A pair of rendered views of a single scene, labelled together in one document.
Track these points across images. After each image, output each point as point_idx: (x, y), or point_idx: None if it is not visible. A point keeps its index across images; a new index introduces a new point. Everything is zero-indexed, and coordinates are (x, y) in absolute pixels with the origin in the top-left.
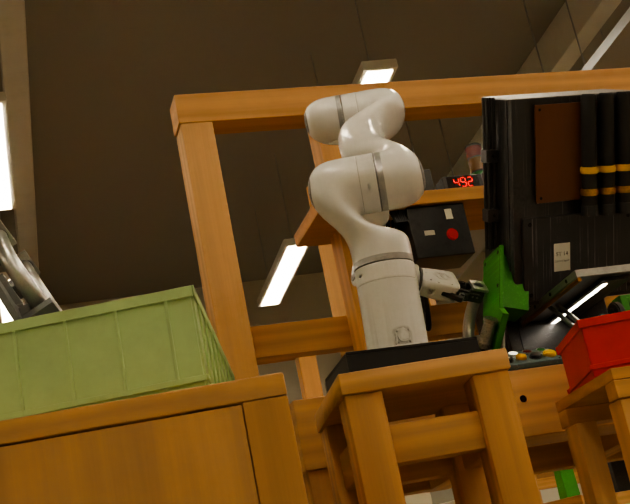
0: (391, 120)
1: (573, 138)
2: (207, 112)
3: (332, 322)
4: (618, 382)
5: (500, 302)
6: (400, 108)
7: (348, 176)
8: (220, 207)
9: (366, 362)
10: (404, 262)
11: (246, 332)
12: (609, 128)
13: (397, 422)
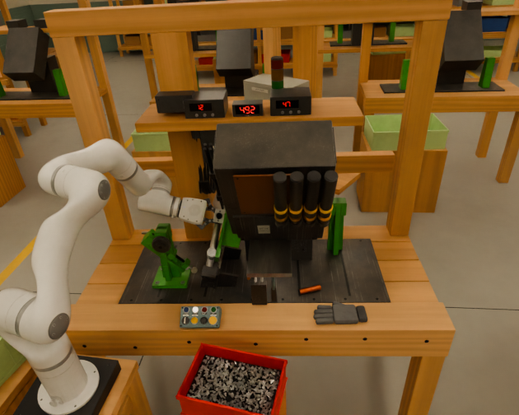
0: (86, 214)
1: (269, 191)
2: (69, 29)
3: (169, 164)
4: None
5: (218, 244)
6: (94, 204)
7: (1, 327)
8: (86, 103)
9: None
10: (51, 371)
11: (109, 179)
12: (296, 197)
13: (114, 343)
